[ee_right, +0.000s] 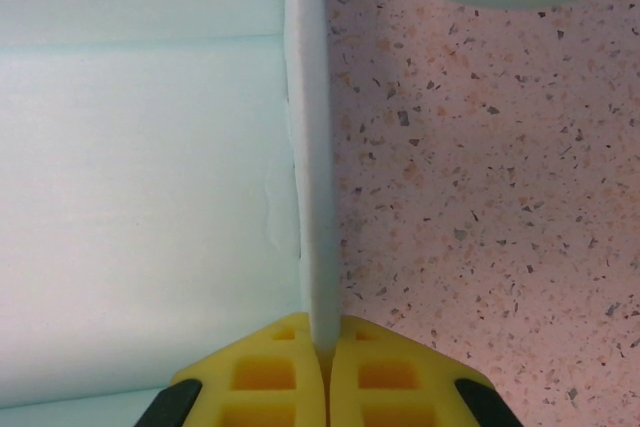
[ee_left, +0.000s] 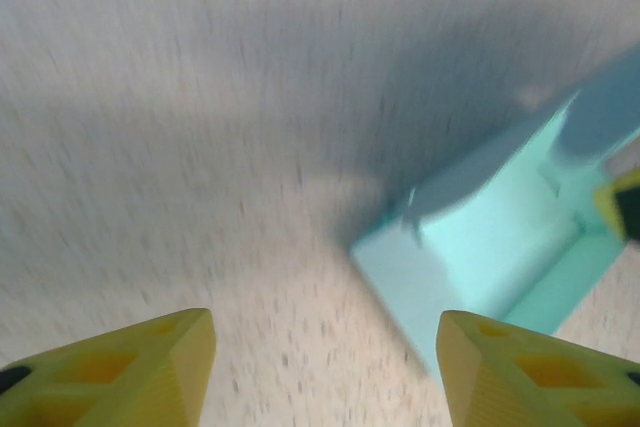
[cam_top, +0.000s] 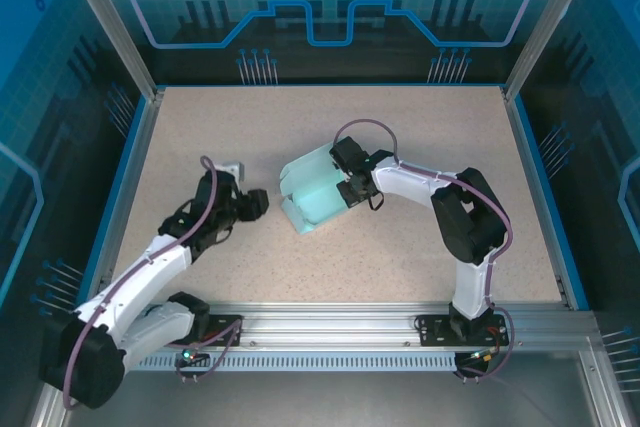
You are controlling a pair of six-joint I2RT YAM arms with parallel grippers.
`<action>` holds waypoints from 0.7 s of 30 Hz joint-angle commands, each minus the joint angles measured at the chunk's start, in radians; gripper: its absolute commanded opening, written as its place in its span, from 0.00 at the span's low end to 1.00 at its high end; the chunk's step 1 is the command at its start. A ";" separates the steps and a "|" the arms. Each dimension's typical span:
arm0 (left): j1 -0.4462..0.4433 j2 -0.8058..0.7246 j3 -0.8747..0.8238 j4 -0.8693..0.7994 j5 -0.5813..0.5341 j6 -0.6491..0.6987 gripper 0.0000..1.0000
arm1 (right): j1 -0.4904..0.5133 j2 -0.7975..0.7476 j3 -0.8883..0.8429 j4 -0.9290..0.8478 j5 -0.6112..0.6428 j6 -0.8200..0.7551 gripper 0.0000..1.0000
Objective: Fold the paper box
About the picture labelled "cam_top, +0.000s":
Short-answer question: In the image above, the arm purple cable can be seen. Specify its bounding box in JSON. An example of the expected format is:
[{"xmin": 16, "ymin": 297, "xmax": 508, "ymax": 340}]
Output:
[
  {"xmin": 59, "ymin": 155, "xmax": 246, "ymax": 411},
  {"xmin": 333, "ymin": 119, "xmax": 519, "ymax": 384}
]

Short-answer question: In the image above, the small connector with green light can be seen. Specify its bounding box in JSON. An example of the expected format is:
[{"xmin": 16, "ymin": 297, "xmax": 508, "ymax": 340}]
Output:
[
  {"xmin": 467, "ymin": 345, "xmax": 501, "ymax": 364},
  {"xmin": 175, "ymin": 344, "xmax": 209, "ymax": 366}
]

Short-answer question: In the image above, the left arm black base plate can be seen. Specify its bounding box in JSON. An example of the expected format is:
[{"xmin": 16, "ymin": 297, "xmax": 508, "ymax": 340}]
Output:
[{"xmin": 164, "ymin": 314, "xmax": 245, "ymax": 348}]

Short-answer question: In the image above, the slotted grey cable duct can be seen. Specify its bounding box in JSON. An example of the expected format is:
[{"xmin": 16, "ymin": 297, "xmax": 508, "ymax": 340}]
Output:
[{"xmin": 124, "ymin": 352, "xmax": 459, "ymax": 373}]

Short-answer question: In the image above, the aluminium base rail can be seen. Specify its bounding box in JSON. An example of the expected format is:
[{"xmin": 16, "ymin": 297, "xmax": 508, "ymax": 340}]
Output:
[{"xmin": 119, "ymin": 300, "xmax": 601, "ymax": 351}]

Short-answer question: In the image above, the aluminium side rail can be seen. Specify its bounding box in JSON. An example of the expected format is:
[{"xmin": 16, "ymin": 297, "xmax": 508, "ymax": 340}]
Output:
[
  {"xmin": 94, "ymin": 89, "xmax": 166, "ymax": 293},
  {"xmin": 501, "ymin": 86, "xmax": 571, "ymax": 309}
]

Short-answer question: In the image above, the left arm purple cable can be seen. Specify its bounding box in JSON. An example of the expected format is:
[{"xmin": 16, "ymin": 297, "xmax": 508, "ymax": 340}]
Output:
[{"xmin": 59, "ymin": 155, "xmax": 246, "ymax": 411}]

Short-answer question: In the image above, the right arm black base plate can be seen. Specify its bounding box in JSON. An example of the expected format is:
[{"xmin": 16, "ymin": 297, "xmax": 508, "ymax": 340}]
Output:
[{"xmin": 414, "ymin": 313, "xmax": 512, "ymax": 348}]

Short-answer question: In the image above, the light blue paper box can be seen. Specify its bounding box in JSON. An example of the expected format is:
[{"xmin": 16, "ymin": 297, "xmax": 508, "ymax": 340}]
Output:
[{"xmin": 278, "ymin": 144, "xmax": 351, "ymax": 237}]

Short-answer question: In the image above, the aluminium frame post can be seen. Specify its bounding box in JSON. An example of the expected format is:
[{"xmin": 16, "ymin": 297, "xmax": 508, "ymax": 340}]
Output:
[
  {"xmin": 53, "ymin": 0, "xmax": 167, "ymax": 103},
  {"xmin": 502, "ymin": 0, "xmax": 601, "ymax": 103}
]

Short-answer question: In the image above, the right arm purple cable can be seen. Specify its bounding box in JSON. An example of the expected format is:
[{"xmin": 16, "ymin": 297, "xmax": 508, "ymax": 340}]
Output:
[{"xmin": 333, "ymin": 119, "xmax": 519, "ymax": 384}]

